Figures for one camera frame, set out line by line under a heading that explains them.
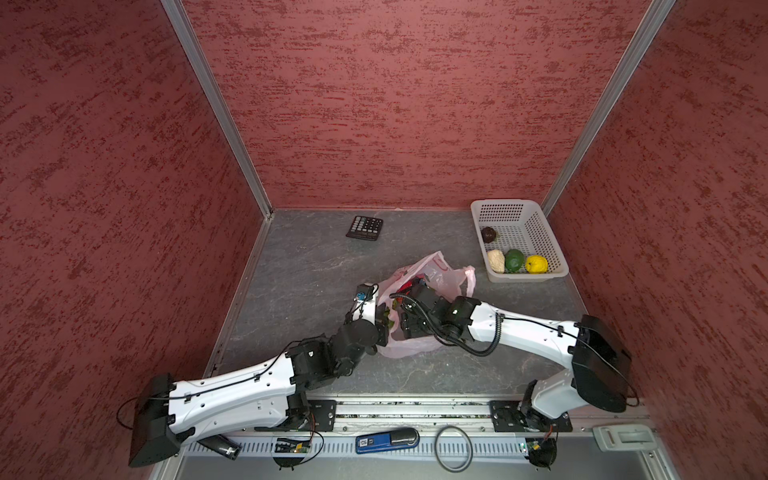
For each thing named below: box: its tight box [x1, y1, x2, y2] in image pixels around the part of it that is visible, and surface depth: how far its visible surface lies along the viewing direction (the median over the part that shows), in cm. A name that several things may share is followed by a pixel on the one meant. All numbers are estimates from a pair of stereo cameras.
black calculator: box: [345, 215, 384, 241], surface depth 116 cm
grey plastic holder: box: [593, 424, 659, 452], surface depth 71 cm
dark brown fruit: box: [481, 226, 497, 243], surface depth 109 cm
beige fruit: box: [488, 249, 505, 273], surface depth 102 cm
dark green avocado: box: [505, 249, 525, 273], surface depth 102 cm
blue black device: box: [355, 427, 420, 454], surface depth 69 cm
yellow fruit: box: [525, 255, 549, 274], surface depth 100 cm
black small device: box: [196, 434, 242, 461], surface depth 69 cm
